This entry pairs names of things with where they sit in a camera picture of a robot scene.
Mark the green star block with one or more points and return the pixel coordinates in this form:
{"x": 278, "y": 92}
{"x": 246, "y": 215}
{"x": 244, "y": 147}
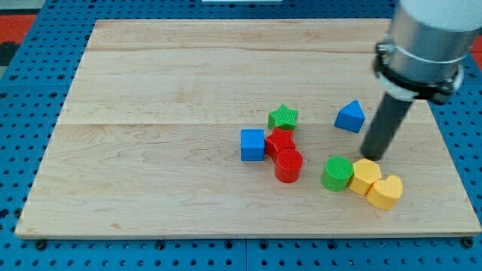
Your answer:
{"x": 283, "y": 117}

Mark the green cylinder block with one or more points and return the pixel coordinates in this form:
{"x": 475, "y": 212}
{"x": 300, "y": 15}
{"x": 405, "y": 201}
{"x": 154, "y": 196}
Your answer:
{"x": 337, "y": 173}

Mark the blue triangle block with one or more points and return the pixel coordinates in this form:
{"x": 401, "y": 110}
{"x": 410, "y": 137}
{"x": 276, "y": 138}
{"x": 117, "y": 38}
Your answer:
{"x": 351, "y": 117}

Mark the yellow hexagon block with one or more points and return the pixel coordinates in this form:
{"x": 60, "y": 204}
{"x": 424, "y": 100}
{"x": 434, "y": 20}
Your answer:
{"x": 365, "y": 173}

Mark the wooden board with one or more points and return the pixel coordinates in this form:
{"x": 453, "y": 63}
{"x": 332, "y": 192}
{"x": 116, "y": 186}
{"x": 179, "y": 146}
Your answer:
{"x": 147, "y": 145}

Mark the red cylinder block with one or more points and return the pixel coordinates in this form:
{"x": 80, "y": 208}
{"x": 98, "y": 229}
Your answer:
{"x": 288, "y": 165}

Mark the red star block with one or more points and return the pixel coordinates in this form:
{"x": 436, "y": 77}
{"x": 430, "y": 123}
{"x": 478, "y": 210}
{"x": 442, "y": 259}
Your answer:
{"x": 277, "y": 141}

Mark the blue cube block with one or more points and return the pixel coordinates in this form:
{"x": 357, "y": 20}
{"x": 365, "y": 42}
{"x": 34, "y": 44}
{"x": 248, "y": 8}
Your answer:
{"x": 252, "y": 145}

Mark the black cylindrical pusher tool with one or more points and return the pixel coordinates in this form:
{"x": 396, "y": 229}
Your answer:
{"x": 386, "y": 121}

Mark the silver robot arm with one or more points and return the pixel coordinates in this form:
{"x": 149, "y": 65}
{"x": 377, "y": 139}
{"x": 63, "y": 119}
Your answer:
{"x": 420, "y": 57}

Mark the yellow heart block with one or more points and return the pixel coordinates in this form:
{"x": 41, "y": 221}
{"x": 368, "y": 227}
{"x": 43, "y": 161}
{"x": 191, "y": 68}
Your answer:
{"x": 385, "y": 193}

